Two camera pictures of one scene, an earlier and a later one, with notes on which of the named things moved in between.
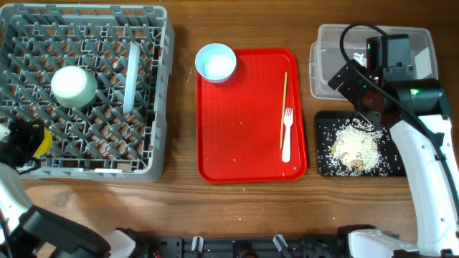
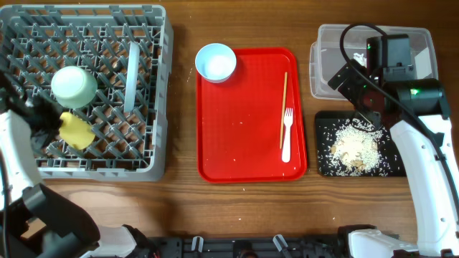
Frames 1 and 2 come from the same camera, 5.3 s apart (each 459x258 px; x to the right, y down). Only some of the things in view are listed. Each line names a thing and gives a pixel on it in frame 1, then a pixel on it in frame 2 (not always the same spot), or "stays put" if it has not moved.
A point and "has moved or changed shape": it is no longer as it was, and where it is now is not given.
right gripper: (348, 88) stays put
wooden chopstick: (283, 110) stays put
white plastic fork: (288, 117) stays put
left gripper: (23, 127) → (46, 102)
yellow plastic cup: (46, 144) has moved or changed shape
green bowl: (73, 86) stays put
